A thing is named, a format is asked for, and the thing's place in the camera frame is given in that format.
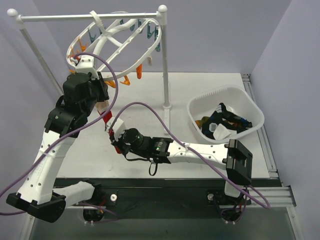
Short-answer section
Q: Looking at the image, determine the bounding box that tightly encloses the red santa sock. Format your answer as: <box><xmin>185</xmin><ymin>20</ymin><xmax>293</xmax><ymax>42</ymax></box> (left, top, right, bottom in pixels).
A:
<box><xmin>95</xmin><ymin>100</ymin><xmax>115</xmax><ymax>143</ymax></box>

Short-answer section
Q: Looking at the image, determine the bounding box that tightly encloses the orange clothespin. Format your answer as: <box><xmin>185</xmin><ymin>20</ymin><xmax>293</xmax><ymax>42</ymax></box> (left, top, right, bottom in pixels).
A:
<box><xmin>136</xmin><ymin>63</ymin><xmax>143</xmax><ymax>79</ymax></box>
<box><xmin>120</xmin><ymin>75</ymin><xmax>131</xmax><ymax>86</ymax></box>

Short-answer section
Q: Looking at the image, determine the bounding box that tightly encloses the black blue patterned sock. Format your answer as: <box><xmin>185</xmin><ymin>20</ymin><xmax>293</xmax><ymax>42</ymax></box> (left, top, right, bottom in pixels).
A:
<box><xmin>219</xmin><ymin>102</ymin><xmax>253</xmax><ymax>133</ymax></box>

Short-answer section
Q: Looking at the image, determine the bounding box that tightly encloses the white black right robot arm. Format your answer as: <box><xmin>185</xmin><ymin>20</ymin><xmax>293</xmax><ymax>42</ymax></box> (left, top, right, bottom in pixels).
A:
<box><xmin>108</xmin><ymin>128</ymin><xmax>253</xmax><ymax>204</ymax></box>

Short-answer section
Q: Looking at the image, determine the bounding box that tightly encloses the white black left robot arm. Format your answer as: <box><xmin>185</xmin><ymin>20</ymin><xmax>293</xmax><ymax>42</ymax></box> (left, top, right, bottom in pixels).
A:
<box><xmin>6</xmin><ymin>72</ymin><xmax>109</xmax><ymax>223</ymax></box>

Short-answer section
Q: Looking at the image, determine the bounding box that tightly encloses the white round sock hanger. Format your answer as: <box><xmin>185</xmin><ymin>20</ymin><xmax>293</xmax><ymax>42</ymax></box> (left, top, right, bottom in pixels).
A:
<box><xmin>66</xmin><ymin>5</ymin><xmax>168</xmax><ymax>78</ymax></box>

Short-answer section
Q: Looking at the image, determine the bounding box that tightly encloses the white clothespin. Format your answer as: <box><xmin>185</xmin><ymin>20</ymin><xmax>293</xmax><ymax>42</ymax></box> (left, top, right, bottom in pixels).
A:
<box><xmin>147</xmin><ymin>55</ymin><xmax>153</xmax><ymax>66</ymax></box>

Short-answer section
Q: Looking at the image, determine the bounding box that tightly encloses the white plastic basket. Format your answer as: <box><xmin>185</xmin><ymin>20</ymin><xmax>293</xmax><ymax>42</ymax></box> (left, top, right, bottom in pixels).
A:
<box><xmin>186</xmin><ymin>85</ymin><xmax>265</xmax><ymax>144</ymax></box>

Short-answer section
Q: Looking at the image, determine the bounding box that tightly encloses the white drying rack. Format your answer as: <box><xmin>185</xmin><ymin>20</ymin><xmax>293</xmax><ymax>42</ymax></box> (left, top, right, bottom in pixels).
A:
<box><xmin>7</xmin><ymin>8</ymin><xmax>172</xmax><ymax>134</ymax></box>

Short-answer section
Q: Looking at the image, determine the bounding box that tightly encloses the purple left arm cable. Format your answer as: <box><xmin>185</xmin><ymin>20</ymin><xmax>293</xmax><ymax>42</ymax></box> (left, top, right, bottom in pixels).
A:
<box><xmin>0</xmin><ymin>52</ymin><xmax>121</xmax><ymax>222</ymax></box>

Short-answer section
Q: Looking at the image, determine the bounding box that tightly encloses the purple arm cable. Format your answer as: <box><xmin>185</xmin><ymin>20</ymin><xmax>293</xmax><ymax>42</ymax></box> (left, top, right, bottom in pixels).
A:
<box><xmin>0</xmin><ymin>52</ymin><xmax>121</xmax><ymax>222</ymax></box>
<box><xmin>109</xmin><ymin>101</ymin><xmax>271</xmax><ymax>210</ymax></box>

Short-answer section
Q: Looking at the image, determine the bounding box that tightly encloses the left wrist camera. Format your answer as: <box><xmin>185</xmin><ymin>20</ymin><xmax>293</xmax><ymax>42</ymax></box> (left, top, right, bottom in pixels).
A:
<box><xmin>70</xmin><ymin>55</ymin><xmax>99</xmax><ymax>79</ymax></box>

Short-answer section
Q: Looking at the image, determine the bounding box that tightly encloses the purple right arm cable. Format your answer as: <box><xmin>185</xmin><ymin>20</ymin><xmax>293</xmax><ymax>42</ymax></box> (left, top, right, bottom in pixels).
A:
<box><xmin>109</xmin><ymin>101</ymin><xmax>271</xmax><ymax>210</ymax></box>

